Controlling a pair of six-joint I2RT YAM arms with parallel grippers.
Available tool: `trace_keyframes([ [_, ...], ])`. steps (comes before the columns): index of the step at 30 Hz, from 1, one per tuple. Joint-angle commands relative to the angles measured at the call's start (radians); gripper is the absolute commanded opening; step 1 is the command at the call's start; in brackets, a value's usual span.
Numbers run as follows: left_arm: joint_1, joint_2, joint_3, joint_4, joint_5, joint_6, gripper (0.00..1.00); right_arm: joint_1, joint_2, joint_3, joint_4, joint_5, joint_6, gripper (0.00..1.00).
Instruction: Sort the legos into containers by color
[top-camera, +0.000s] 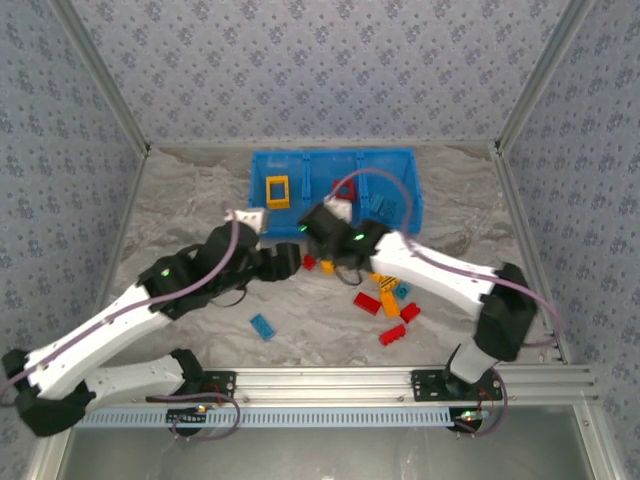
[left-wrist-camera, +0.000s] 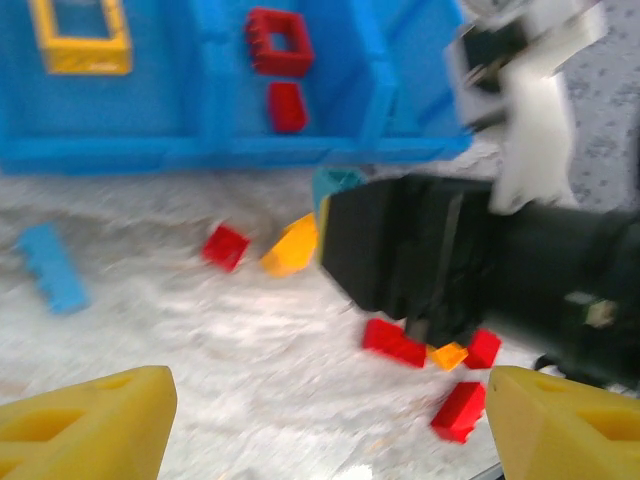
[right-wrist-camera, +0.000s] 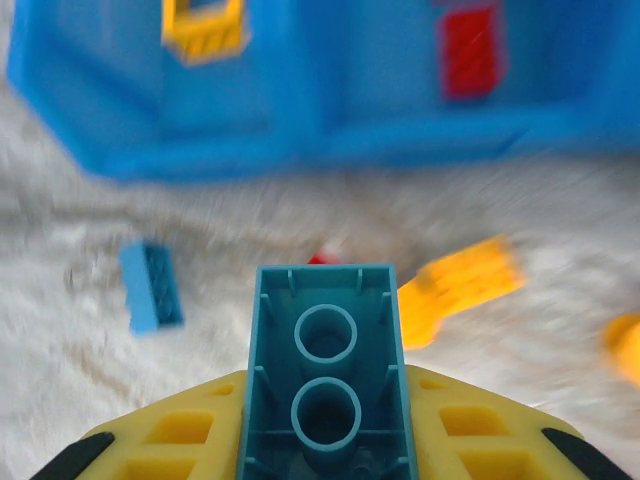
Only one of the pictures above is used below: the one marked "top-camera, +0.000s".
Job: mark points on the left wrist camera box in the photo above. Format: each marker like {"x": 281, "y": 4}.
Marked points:
{"x": 250, "y": 219}

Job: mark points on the small black controller board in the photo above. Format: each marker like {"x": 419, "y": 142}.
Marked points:
{"x": 467, "y": 417}
{"x": 185, "y": 416}

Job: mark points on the aluminium frame leg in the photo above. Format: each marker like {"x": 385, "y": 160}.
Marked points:
{"x": 602, "y": 465}
{"x": 45, "y": 460}

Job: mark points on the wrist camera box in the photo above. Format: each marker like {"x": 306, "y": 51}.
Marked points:
{"x": 342, "y": 206}
{"x": 250, "y": 219}

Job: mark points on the aluminium frame post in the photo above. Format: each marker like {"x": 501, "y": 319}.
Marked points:
{"x": 102, "y": 75}
{"x": 541, "y": 75}

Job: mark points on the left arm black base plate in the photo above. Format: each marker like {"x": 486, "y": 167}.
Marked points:
{"x": 225, "y": 381}

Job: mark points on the yellow lego window frame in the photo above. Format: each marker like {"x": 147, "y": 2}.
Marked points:
{"x": 270, "y": 192}

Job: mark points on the large red lego brick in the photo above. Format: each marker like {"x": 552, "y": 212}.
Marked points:
{"x": 367, "y": 303}

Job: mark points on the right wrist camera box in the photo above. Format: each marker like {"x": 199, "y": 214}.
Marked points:
{"x": 342, "y": 206}

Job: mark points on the red long lego brick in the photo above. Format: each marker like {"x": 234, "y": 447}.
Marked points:
{"x": 392, "y": 335}

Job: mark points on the small red lego brick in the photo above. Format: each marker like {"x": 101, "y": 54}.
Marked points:
{"x": 411, "y": 312}

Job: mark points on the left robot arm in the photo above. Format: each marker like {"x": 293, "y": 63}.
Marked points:
{"x": 100, "y": 330}

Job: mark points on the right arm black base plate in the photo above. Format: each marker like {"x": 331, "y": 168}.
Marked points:
{"x": 425, "y": 385}

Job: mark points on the orange lego brick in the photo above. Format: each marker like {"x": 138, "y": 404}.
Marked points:
{"x": 390, "y": 305}

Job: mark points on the red square lego brick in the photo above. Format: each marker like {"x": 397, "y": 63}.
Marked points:
{"x": 308, "y": 262}

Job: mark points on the aluminium mounting rail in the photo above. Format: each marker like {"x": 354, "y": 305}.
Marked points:
{"x": 325, "y": 382}

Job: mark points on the blue three-compartment plastic bin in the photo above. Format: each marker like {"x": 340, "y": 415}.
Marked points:
{"x": 320, "y": 160}

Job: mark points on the yellow black striped lego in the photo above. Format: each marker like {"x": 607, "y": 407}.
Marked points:
{"x": 387, "y": 284}

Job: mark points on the yellow lego brick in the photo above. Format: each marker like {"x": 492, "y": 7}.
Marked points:
{"x": 327, "y": 266}

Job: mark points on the blue printed lego brick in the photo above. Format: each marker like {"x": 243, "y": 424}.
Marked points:
{"x": 402, "y": 290}

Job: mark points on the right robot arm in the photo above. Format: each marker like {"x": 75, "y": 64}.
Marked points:
{"x": 440, "y": 280}

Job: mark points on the grey metal sheet panel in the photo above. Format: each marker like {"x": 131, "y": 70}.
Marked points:
{"x": 320, "y": 455}

